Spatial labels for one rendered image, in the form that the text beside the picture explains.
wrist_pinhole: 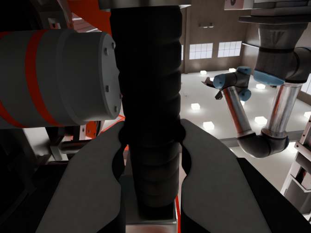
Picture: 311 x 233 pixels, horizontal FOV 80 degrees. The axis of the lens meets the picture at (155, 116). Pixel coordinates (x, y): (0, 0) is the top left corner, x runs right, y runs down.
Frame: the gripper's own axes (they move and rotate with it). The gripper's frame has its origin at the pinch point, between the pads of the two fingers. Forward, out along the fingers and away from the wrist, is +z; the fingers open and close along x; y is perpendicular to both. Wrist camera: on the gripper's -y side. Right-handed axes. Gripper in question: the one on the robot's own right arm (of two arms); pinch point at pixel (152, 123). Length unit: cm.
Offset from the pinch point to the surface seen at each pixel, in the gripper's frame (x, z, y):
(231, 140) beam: 334, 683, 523
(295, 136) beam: 653, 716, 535
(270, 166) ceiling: 455, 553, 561
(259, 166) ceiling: 408, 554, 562
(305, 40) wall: 960, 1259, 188
